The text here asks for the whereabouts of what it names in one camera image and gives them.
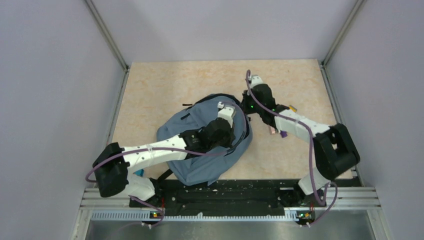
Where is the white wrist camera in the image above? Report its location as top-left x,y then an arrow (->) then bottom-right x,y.
247,75 -> 264,89
217,101 -> 236,128

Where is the yellow grey eraser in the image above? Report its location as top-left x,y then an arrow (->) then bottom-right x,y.
289,105 -> 298,113

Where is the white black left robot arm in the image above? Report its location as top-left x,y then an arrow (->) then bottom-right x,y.
91,117 -> 235,207

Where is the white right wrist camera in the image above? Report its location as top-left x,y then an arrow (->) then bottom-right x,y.
247,75 -> 264,89

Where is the aluminium front rail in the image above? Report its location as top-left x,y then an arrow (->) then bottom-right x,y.
79,187 -> 381,222

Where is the metal frame rail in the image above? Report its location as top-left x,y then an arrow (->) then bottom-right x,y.
65,0 -> 129,229
320,0 -> 392,240

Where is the blue grey backpack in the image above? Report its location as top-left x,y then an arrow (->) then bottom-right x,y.
156,93 -> 253,186

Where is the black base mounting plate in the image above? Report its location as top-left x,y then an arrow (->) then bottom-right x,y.
146,179 -> 319,217

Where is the colourful puzzle cube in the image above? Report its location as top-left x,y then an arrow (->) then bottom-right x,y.
134,169 -> 145,177

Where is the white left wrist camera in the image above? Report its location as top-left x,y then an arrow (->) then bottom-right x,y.
217,101 -> 236,128

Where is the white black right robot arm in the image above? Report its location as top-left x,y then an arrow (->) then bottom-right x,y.
241,80 -> 360,206

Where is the metal frame rail right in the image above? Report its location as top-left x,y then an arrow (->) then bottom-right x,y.
320,0 -> 392,240

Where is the metal frame rail left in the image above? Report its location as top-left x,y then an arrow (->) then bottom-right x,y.
65,0 -> 129,229

